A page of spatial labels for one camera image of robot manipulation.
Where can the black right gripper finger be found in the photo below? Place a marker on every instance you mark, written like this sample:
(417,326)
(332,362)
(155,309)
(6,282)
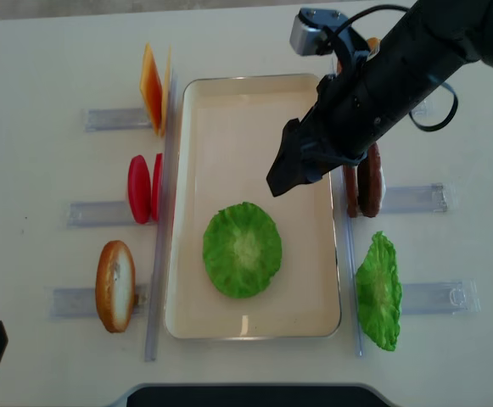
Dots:
(287,170)
(312,170)

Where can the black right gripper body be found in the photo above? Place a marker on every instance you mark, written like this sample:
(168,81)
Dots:
(355,108)

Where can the green lettuce leaf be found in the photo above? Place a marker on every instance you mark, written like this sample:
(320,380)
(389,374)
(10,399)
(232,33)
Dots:
(242,250)
(379,293)

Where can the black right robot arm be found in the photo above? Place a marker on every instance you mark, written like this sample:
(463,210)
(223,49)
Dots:
(450,34)

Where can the dark robot base front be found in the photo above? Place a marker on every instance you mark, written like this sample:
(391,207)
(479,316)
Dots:
(254,395)

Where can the inner brown meat patty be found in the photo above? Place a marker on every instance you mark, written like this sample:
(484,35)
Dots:
(349,174)

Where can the brown meat patty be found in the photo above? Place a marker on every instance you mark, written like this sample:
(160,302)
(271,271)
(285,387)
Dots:
(349,174)
(370,183)

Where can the outer brown meat patty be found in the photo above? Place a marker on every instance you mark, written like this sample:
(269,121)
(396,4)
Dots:
(370,183)

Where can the upright bread slice right rack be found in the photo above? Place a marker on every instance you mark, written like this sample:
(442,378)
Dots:
(373,43)

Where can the upright bread slice rack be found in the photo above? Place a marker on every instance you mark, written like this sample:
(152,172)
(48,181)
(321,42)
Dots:
(373,43)
(115,286)

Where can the clear left bread pusher track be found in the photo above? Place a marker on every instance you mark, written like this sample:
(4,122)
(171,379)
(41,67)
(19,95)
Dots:
(76,303)

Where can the green lettuce leaf in rack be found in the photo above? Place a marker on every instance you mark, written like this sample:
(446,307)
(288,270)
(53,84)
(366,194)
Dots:
(379,293)

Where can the inner red tomato slice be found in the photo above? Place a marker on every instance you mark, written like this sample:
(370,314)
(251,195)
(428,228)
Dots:
(156,187)

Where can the upright bread slice left rack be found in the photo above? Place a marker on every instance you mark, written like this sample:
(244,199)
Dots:
(115,286)

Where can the inner yellow cheese slice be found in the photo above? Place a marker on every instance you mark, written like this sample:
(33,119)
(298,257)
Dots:
(166,89)

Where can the outer orange cheese slice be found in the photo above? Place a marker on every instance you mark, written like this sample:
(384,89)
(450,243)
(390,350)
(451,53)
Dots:
(151,89)

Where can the clear tomato pusher track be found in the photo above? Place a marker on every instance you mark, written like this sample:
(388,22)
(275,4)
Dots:
(99,214)

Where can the clear lettuce pusher track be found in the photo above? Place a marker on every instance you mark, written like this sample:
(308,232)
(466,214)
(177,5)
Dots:
(440,298)

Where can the clear cheese pusher track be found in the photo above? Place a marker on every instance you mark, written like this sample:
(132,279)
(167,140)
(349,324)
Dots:
(115,119)

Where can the clear patty pusher track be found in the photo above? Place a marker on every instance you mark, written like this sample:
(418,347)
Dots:
(432,198)

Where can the white rectangular tray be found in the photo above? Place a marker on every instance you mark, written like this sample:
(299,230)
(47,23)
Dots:
(230,133)

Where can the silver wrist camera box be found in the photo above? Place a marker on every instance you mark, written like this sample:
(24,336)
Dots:
(311,29)

